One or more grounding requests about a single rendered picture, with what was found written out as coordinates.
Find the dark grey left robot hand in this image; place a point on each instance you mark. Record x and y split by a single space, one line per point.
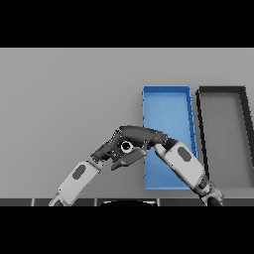
107 150

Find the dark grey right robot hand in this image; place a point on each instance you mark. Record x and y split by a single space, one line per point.
142 135

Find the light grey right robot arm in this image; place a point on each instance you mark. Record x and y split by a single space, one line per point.
185 163

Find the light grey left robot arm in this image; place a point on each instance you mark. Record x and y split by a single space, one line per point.
74 182

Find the blue bin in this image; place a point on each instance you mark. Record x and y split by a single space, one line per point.
167 109

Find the dark grey bin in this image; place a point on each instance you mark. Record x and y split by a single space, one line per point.
225 139

